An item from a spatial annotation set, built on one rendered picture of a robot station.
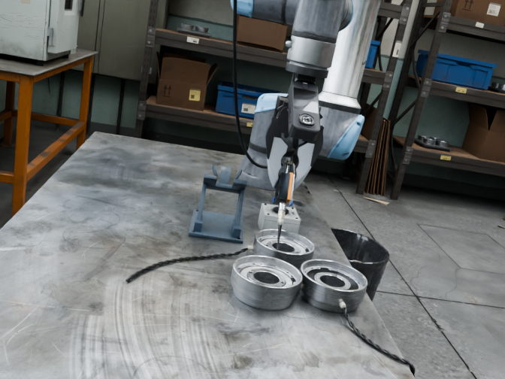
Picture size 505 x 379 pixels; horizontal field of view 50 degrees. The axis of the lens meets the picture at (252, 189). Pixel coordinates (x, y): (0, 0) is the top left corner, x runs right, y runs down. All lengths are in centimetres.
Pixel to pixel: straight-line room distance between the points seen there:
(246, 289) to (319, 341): 12
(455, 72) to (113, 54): 274
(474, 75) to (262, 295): 416
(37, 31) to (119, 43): 172
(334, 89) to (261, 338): 74
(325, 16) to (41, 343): 61
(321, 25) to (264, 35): 339
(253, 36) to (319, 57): 338
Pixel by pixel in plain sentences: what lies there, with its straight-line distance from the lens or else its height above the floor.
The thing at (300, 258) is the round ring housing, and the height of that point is 83.
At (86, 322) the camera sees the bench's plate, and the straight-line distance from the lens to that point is 72.
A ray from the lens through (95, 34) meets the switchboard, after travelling 465.
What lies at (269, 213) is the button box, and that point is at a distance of 105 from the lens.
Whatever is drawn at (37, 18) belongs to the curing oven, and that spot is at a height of 101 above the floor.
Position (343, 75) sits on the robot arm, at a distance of 132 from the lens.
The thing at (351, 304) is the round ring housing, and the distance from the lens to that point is 84.
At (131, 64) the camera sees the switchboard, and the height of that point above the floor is 68.
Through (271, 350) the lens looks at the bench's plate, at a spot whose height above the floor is 80.
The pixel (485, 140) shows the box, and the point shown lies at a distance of 495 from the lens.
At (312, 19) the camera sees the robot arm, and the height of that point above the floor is 121.
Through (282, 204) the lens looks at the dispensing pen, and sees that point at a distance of 93.
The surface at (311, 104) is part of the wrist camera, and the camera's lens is 88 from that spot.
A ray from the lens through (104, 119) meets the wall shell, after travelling 496.
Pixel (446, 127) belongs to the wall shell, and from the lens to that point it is 534.
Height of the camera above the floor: 119
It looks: 17 degrees down
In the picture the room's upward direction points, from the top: 11 degrees clockwise
